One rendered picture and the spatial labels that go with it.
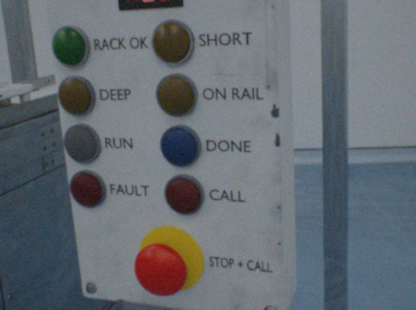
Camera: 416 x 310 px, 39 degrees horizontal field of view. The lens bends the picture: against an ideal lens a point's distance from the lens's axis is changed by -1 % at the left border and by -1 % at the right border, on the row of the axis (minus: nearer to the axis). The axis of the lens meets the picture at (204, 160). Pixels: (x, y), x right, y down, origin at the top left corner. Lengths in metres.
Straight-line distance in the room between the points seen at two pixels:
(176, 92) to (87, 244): 0.15
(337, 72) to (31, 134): 0.77
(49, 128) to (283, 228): 1.17
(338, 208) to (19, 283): 0.85
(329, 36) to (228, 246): 1.17
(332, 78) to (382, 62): 2.56
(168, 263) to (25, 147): 1.07
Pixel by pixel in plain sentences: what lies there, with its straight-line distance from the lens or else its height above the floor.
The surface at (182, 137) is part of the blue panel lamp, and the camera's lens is 0.41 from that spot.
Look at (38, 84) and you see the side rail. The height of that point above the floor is 0.92.
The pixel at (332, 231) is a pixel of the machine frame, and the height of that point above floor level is 0.51.
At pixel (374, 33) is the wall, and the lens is 4.09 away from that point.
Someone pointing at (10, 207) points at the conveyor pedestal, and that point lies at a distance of 1.51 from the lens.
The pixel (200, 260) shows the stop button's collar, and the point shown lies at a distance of 0.44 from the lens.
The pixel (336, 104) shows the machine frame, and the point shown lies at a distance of 1.58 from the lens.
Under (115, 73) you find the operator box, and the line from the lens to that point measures 0.43.
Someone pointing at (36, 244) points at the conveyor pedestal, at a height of 0.56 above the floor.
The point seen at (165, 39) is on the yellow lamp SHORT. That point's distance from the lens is 0.40.
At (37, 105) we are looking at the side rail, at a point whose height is 0.92.
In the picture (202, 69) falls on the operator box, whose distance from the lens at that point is 0.40.
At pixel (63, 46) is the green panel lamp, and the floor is 1.12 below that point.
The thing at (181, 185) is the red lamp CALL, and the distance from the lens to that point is 0.42.
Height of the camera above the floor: 1.14
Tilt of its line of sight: 15 degrees down
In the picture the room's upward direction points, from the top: 4 degrees counter-clockwise
